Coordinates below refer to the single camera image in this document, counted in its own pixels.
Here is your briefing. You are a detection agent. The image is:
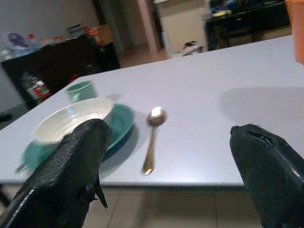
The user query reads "teal plate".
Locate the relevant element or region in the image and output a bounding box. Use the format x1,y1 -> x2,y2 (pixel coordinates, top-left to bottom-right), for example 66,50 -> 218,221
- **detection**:
21,103 -> 135,171

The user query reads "metal spoon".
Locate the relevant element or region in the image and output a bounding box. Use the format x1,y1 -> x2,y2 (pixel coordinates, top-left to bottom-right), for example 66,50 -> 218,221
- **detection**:
142,106 -> 168,176

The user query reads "teal cup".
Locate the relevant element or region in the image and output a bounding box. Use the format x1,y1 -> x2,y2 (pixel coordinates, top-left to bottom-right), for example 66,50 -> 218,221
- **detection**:
65,80 -> 97,103

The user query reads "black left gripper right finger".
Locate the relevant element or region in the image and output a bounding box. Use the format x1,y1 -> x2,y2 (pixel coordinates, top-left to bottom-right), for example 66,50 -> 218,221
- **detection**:
228,123 -> 304,228

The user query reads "white folding table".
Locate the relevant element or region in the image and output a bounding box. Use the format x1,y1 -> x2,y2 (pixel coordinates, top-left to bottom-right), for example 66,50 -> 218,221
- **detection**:
0,35 -> 304,190

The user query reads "orange container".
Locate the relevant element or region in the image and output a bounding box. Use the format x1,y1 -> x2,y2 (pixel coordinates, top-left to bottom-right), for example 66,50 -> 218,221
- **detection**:
284,0 -> 304,66

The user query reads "black sideboard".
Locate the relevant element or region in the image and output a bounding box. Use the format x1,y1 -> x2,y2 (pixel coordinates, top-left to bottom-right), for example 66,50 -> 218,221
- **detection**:
0,35 -> 121,111

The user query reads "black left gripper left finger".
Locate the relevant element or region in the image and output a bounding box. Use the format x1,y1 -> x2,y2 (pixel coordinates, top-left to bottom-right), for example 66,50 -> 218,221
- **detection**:
0,118 -> 113,228

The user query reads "black tv stand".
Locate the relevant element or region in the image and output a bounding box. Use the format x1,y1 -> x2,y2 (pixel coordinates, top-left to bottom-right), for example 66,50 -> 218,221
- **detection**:
204,0 -> 292,51

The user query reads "clear plastic bag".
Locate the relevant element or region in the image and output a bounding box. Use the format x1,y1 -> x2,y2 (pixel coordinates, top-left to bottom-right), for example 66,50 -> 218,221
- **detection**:
6,32 -> 31,54

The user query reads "white ceramic bowl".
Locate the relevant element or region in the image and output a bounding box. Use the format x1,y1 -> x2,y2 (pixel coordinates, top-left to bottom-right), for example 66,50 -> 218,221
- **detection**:
32,97 -> 115,145

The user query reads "cardboard box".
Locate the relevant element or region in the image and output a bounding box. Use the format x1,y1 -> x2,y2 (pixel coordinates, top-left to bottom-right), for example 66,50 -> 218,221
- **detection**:
96,25 -> 114,46

